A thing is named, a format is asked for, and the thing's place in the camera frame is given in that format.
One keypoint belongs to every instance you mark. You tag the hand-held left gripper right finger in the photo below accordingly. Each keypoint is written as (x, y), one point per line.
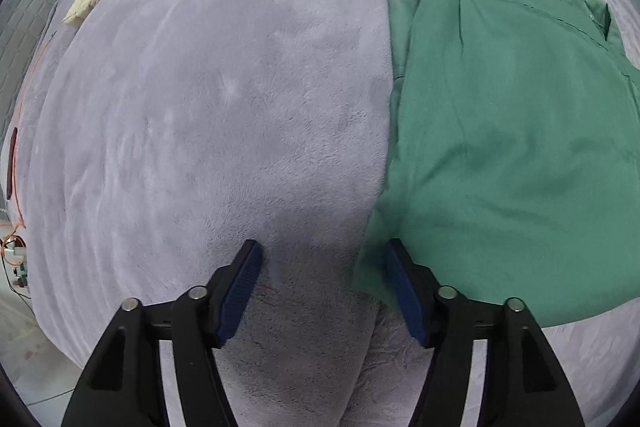
(405, 292)

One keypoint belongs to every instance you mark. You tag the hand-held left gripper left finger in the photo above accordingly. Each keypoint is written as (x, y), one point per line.
(240, 292)

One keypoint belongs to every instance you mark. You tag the green button-up shirt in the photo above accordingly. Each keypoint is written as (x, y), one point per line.
(500, 132)

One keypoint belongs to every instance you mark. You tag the grey plush blanket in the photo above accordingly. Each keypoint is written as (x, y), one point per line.
(225, 107)

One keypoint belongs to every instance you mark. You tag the grey quilted headboard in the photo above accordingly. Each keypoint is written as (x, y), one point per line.
(30, 17)

